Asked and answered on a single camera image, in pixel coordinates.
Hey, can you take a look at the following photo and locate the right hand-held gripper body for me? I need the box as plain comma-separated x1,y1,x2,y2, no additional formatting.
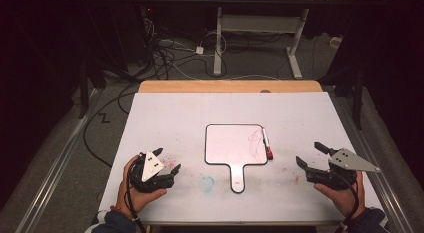
305,148,381,191

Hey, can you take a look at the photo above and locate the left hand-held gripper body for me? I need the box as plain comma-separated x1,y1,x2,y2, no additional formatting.
129,151,175,194

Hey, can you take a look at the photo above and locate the red whiteboard marker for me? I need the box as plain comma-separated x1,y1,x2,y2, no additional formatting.
261,127,275,161

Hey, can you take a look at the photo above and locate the small handheld whiteboard with handle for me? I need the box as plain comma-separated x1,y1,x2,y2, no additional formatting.
203,123,270,194

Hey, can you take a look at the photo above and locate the person's left hand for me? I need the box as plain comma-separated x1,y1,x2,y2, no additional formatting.
114,154,168,219

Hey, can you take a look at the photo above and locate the person's right hand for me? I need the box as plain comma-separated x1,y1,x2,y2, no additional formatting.
313,171,366,219

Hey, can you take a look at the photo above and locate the large white table sheet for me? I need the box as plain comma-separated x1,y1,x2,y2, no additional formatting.
98,92,384,224

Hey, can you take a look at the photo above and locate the wooden table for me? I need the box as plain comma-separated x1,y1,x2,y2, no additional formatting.
137,80,342,227

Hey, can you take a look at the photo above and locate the dark equipment box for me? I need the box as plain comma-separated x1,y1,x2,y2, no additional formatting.
111,6,155,66

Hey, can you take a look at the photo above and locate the left hand-held gripper cable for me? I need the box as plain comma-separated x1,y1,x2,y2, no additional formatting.
123,159,148,233

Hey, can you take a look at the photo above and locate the hand-held gripper cable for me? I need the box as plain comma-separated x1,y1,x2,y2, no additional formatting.
123,159,148,233
338,172,362,233

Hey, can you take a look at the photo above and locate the right hand-held gripper cable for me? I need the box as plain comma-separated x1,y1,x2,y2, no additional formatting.
338,172,362,233

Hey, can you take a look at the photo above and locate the aluminium floor rail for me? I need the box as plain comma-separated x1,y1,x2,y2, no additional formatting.
14,88,103,233
331,92,415,233

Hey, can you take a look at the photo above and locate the long black floor cable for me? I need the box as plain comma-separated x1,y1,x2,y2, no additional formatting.
82,82,141,169

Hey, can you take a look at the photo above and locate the thin white cable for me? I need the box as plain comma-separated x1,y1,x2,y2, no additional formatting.
156,39,279,82

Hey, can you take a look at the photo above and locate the tangle of black cables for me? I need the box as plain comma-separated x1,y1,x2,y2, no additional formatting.
141,16,218,81

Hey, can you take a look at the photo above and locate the white desk frame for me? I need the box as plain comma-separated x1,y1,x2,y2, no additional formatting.
199,0,355,80

